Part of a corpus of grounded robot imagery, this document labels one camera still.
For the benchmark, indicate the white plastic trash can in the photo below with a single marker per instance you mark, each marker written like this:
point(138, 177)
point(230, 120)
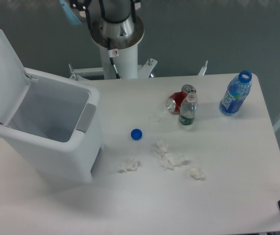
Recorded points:
point(56, 127)

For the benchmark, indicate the blue plastic drink bottle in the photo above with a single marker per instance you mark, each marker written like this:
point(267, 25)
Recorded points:
point(237, 91)

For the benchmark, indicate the clear green-label water bottle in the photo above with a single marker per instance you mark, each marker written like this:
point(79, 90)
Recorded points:
point(188, 109)

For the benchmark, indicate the blue bottle cap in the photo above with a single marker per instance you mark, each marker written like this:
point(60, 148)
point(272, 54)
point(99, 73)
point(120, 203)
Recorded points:
point(136, 134)

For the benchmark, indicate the white pedestal base frame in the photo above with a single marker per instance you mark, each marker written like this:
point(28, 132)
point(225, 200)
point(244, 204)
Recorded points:
point(143, 70)

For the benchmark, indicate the clear white bottle cap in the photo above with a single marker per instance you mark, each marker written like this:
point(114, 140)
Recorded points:
point(154, 118)

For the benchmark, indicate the crumpled white tissue left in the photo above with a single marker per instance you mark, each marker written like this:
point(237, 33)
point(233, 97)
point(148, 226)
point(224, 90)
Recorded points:
point(130, 164)

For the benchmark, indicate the crushed red soda can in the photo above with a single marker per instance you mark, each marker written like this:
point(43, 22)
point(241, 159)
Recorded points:
point(174, 101)

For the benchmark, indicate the crumpled white tissue right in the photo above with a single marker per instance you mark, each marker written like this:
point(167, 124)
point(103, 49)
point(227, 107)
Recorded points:
point(197, 173)

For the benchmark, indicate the crumpled white tissue top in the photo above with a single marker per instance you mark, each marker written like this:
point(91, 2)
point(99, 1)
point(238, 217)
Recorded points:
point(161, 147)

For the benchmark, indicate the crumpled white tissue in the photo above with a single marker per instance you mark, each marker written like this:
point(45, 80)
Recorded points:
point(170, 160)
point(130, 164)
point(161, 147)
point(197, 173)

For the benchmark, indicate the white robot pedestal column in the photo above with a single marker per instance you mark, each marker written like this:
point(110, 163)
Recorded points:
point(125, 60)

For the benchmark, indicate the crumpled white tissue middle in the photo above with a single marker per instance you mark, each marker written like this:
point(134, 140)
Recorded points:
point(170, 160)

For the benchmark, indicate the white trash can lid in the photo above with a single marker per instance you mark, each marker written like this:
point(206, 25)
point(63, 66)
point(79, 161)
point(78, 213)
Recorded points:
point(14, 81)

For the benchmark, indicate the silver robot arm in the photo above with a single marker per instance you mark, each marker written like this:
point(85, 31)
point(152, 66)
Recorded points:
point(111, 23)

